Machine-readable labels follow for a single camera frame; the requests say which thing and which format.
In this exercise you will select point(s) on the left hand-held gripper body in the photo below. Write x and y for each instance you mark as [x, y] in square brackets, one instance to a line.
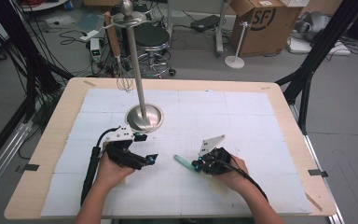
[122, 155]

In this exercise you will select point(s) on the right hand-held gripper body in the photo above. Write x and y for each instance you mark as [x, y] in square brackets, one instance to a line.
[216, 161]

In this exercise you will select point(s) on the stainless steel utensil stand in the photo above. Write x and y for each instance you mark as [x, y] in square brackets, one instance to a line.
[144, 116]

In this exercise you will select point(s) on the person's left hand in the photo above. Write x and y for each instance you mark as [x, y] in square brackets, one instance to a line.
[108, 174]

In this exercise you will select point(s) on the person's right hand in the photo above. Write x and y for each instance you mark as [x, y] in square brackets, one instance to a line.
[234, 179]

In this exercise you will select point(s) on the white grid mat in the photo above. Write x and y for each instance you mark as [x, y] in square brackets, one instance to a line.
[214, 124]

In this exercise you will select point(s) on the brown tape strip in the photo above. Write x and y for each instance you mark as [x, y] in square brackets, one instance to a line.
[313, 201]
[89, 83]

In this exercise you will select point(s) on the black tape piece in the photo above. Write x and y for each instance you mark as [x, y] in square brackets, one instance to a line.
[28, 168]
[318, 173]

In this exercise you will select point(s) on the black computer case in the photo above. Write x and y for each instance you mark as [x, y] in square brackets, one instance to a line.
[124, 40]

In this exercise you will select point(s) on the small white utensil stand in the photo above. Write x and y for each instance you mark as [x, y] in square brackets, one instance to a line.
[234, 62]

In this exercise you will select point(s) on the white device with green display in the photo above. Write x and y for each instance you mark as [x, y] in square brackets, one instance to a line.
[95, 46]

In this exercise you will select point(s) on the black round stool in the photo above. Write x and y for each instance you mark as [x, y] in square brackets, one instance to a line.
[152, 35]

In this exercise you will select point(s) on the white power strip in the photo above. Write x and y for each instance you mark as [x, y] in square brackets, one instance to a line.
[89, 35]

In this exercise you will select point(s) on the brown cardboard box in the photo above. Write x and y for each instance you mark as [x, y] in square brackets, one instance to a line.
[261, 40]

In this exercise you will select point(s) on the white table leg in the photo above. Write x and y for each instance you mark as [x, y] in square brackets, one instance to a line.
[220, 31]

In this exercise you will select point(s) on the black metal stand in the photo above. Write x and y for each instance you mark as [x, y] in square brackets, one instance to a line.
[323, 46]
[31, 62]

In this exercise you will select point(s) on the flat black device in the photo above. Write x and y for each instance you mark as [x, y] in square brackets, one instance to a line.
[205, 23]

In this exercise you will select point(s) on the flat white board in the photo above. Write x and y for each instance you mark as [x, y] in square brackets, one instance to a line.
[317, 49]

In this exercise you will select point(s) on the round white table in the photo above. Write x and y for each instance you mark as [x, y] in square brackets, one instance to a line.
[43, 4]

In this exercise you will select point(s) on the grey bag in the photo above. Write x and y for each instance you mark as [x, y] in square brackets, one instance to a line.
[313, 25]

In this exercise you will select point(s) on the white keyboard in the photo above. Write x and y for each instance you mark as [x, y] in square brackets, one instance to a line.
[293, 2]

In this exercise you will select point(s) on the aluminium rail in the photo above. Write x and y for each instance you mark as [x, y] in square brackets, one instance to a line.
[3, 165]
[320, 168]

